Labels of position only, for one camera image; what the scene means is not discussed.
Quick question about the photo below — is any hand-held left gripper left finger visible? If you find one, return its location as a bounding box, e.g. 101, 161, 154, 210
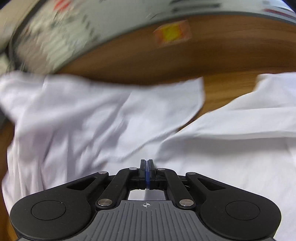
46, 159, 148, 210

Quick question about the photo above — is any red yellow sticker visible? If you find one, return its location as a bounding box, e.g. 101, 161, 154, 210
154, 20, 193, 44

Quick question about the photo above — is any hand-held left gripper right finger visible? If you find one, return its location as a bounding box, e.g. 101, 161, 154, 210
148, 159, 249, 210

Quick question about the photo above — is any white shirt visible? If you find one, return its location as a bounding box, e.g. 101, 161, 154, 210
0, 71, 296, 241

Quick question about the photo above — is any glass and wood desk partition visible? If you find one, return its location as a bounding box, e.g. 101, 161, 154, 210
7, 0, 296, 80

